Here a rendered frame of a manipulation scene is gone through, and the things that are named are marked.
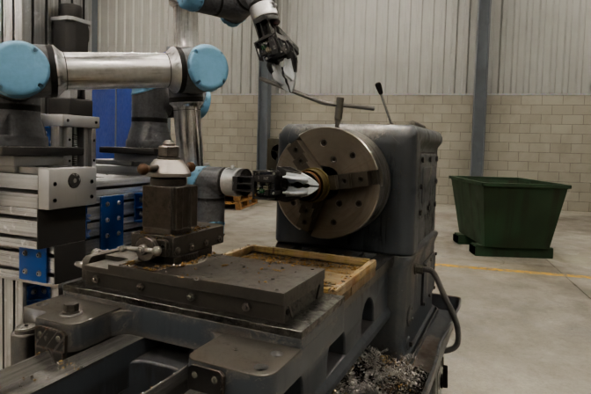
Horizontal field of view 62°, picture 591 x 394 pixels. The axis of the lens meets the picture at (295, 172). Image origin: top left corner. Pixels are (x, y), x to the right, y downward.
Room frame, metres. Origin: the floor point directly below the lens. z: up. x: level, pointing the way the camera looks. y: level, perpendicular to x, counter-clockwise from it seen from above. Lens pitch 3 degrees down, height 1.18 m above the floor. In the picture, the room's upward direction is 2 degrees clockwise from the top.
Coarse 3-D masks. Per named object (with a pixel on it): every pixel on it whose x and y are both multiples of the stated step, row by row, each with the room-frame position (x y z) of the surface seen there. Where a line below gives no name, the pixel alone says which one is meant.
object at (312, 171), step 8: (312, 168) 1.28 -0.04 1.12; (312, 176) 1.21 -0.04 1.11; (320, 176) 1.24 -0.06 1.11; (296, 184) 1.25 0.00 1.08; (304, 184) 1.29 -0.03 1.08; (320, 184) 1.22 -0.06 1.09; (328, 184) 1.26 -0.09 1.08; (320, 192) 1.24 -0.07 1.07; (328, 192) 1.26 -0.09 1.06; (304, 200) 1.22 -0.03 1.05; (312, 200) 1.24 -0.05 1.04; (320, 200) 1.27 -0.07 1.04
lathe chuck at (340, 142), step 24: (288, 144) 1.40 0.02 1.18; (312, 144) 1.37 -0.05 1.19; (336, 144) 1.34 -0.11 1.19; (360, 144) 1.31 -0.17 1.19; (336, 168) 1.34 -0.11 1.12; (360, 168) 1.31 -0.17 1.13; (384, 168) 1.36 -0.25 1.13; (360, 192) 1.31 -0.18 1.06; (384, 192) 1.34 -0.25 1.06; (288, 216) 1.40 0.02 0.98; (336, 216) 1.34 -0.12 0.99; (360, 216) 1.31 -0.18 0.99
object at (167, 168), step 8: (160, 160) 0.84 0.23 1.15; (168, 160) 0.84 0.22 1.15; (176, 160) 0.85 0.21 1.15; (160, 168) 0.84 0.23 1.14; (168, 168) 0.84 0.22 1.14; (176, 168) 0.84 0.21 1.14; (184, 168) 0.86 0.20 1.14; (152, 176) 0.83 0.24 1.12; (160, 176) 0.83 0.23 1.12; (168, 176) 0.83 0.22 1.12; (176, 176) 0.84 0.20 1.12; (184, 176) 0.85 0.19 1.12
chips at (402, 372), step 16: (352, 368) 1.22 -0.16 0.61; (368, 368) 1.36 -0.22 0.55; (384, 368) 1.31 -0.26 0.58; (400, 368) 1.31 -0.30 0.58; (416, 368) 1.35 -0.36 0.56; (352, 384) 1.27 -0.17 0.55; (368, 384) 1.23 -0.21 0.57; (384, 384) 1.19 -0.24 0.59; (400, 384) 1.19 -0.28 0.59; (416, 384) 1.26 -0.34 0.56
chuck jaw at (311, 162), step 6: (300, 138) 1.39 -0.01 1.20; (294, 144) 1.35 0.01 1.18; (300, 144) 1.35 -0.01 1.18; (288, 150) 1.36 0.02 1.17; (294, 150) 1.35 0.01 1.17; (300, 150) 1.34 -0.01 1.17; (306, 150) 1.35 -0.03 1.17; (294, 156) 1.35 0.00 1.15; (300, 156) 1.32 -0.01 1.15; (306, 156) 1.33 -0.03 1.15; (312, 156) 1.37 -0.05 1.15; (294, 162) 1.33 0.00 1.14; (300, 162) 1.33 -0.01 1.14; (306, 162) 1.29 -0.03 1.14; (312, 162) 1.33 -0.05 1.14; (300, 168) 1.30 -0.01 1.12; (306, 168) 1.29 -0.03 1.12; (324, 168) 1.37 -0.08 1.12
